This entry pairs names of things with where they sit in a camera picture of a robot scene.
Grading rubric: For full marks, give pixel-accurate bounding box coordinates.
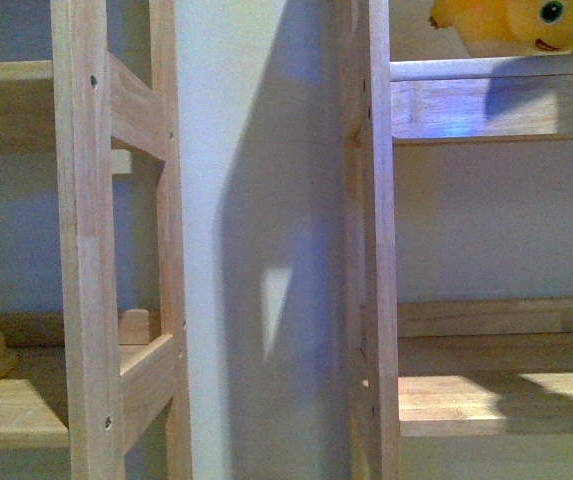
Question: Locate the right wooden shelf unit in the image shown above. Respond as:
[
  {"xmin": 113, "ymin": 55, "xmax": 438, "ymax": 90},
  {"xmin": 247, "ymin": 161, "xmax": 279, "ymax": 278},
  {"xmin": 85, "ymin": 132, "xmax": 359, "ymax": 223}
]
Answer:
[{"xmin": 337, "ymin": 1, "xmax": 573, "ymax": 479}]

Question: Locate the wooden shelf unit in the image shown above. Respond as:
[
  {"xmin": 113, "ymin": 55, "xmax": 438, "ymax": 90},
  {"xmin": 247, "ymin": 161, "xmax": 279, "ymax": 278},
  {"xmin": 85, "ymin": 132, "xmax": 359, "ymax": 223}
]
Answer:
[
  {"xmin": 0, "ymin": 1, "xmax": 192, "ymax": 479},
  {"xmin": 337, "ymin": 1, "xmax": 573, "ymax": 479}
]

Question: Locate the left wooden shelf unit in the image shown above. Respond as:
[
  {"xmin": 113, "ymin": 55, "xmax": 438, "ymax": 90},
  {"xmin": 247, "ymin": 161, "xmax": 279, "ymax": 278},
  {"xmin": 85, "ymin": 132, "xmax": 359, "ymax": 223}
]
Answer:
[{"xmin": 0, "ymin": 1, "xmax": 192, "ymax": 479}]

